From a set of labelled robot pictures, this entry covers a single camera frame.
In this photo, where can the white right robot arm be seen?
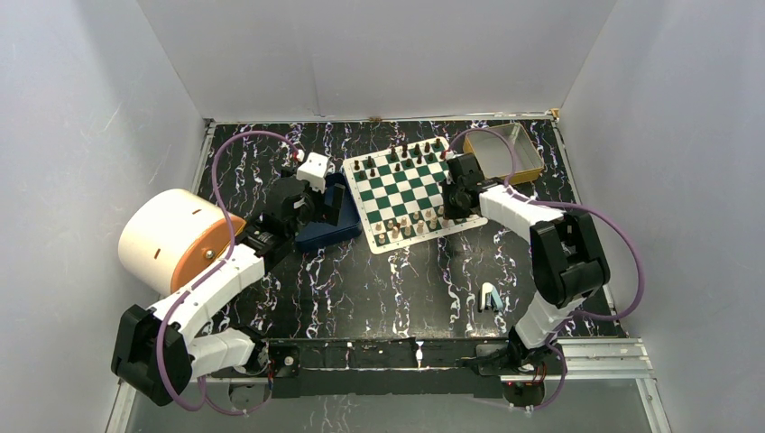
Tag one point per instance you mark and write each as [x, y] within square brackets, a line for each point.
[567, 257]

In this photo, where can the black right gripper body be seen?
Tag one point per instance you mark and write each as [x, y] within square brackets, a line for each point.
[451, 202]

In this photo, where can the green white chess board mat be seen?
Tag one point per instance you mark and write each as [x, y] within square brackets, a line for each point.
[394, 194]

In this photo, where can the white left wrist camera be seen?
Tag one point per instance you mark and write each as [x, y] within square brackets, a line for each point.
[314, 170]

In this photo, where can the small white blue stapler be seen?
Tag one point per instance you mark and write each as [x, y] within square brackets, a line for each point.
[490, 298]

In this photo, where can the white orange cylindrical appliance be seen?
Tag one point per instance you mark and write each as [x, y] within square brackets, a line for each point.
[172, 239]

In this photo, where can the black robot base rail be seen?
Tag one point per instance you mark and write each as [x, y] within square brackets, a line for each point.
[481, 368]

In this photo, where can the gold tin box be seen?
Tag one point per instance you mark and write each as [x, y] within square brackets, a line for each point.
[496, 161]

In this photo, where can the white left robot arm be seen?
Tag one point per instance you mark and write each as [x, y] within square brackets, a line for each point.
[159, 349]

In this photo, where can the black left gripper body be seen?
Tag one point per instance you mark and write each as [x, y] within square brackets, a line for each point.
[322, 211]

